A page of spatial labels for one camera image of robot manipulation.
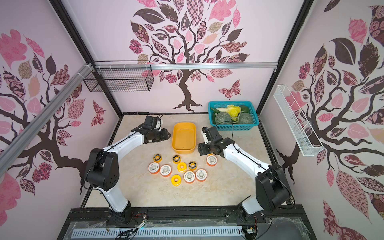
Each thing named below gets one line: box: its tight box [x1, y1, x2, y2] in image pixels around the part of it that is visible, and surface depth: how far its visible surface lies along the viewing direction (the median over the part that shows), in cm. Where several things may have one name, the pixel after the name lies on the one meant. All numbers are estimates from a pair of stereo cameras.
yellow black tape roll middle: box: [172, 154, 181, 164], surface depth 96 cm
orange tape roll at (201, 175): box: [195, 168, 208, 182], surface depth 87 cm
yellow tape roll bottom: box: [171, 174, 182, 187], surface depth 87 cm
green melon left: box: [215, 112, 231, 125], surface depth 104 cm
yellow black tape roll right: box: [188, 160, 197, 171], surface depth 92 cm
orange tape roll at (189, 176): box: [183, 170, 196, 184], surface depth 87 cm
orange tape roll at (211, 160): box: [206, 155, 218, 167], surface depth 94 cm
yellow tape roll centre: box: [177, 162, 187, 173], surface depth 91 cm
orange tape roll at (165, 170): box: [160, 164, 172, 177], surface depth 89 cm
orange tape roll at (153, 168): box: [147, 162, 160, 175], surface depth 91 cm
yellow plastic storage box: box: [171, 122, 197, 154], surface depth 106 cm
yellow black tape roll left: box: [153, 153, 163, 163], surface depth 96 cm
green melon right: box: [239, 112, 253, 125], surface depth 106 cm
